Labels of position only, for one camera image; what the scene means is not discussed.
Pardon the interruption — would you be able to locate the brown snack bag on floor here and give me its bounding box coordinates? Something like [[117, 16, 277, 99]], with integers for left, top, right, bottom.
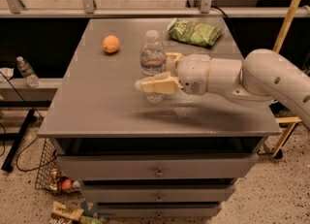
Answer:
[[48, 201, 83, 224]]

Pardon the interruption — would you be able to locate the black cable on floor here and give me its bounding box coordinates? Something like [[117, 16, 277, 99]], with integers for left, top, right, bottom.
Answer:
[[0, 71, 59, 173]]

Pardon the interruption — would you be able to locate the middle gray drawer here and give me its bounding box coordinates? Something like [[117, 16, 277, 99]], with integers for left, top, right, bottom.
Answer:
[[80, 185, 235, 204]]

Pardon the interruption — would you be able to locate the black wire basket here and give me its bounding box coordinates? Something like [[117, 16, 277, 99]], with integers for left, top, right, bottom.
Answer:
[[35, 140, 80, 195]]

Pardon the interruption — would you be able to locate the bottom gray drawer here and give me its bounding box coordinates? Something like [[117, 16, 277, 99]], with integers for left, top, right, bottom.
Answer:
[[96, 205, 221, 218]]

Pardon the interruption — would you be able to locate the top gray drawer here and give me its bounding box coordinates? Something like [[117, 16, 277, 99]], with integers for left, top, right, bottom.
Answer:
[[57, 153, 258, 180]]

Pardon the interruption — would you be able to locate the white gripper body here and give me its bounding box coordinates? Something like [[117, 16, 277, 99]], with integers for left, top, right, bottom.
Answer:
[[175, 54, 211, 95]]

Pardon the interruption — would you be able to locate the yellow wooden ladder frame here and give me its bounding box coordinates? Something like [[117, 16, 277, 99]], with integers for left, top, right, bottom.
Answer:
[[272, 0, 301, 159]]

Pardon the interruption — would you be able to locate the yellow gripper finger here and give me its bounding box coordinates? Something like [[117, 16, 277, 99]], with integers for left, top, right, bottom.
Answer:
[[165, 52, 183, 72], [135, 72, 183, 94]]

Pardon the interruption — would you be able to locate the clear plastic water bottle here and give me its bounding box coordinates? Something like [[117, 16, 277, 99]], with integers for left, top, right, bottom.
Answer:
[[139, 29, 168, 104]]

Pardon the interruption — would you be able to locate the orange fruit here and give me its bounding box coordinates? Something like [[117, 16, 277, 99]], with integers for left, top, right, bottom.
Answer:
[[103, 35, 120, 53]]

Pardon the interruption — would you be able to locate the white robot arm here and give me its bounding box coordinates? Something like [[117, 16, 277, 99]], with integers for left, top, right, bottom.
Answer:
[[135, 48, 310, 126]]

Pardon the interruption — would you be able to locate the gray drawer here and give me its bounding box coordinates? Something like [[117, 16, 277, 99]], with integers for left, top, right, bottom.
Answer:
[[96, 205, 221, 218], [80, 185, 235, 204], [57, 153, 258, 180]]

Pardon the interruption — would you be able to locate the green chip bag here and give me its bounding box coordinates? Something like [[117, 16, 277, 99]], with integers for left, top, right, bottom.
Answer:
[[167, 18, 222, 47]]

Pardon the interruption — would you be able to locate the black table leg stand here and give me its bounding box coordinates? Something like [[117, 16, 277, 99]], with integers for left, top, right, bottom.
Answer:
[[1, 110, 35, 173]]

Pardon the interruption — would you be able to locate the small water bottle on ledge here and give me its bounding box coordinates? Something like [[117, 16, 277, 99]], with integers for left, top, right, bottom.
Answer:
[[16, 56, 40, 87]]

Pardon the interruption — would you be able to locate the gray drawer cabinet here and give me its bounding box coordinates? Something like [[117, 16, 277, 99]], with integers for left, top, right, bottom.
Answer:
[[40, 18, 280, 207]]

